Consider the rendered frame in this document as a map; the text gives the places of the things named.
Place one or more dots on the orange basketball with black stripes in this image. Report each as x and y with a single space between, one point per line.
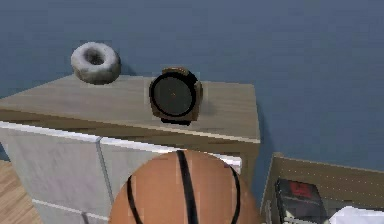
163 193

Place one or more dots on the brown and black alarm clock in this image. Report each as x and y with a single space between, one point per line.
174 96

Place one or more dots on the wooden chest of drawers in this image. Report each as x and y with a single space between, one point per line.
66 140

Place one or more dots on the black box with red label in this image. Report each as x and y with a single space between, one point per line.
299 200

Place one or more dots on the white object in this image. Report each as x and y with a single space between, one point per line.
358 216

